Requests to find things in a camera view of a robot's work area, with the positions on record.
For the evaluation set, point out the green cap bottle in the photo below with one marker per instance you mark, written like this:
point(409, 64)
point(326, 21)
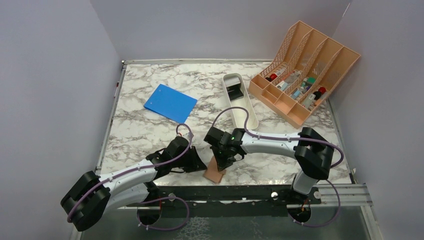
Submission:
point(308, 81)

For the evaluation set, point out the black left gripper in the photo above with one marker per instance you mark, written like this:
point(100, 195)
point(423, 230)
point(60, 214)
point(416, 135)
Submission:
point(196, 164)

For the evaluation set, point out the black mounting rail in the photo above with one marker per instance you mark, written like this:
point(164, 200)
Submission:
point(221, 200)

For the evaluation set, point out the blue folder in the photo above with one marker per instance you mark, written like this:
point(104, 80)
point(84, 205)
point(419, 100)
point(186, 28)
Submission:
point(171, 103)

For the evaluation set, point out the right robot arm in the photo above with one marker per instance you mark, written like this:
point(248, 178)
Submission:
point(313, 153)

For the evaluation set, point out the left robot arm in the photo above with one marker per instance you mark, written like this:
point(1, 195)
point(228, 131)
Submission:
point(93, 195)

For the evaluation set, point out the red cap bottle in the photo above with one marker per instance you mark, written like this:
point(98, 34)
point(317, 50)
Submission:
point(319, 93)

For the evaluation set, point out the white oblong plastic tray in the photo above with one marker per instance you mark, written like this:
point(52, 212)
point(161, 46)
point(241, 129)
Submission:
point(244, 102)

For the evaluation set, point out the tan leather card holder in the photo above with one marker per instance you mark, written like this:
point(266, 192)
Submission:
point(212, 173)

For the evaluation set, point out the orange desk organizer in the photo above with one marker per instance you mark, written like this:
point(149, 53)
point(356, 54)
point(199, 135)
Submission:
point(305, 52)

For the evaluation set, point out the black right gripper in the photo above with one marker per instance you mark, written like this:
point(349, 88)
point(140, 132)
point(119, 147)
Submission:
point(222, 164)

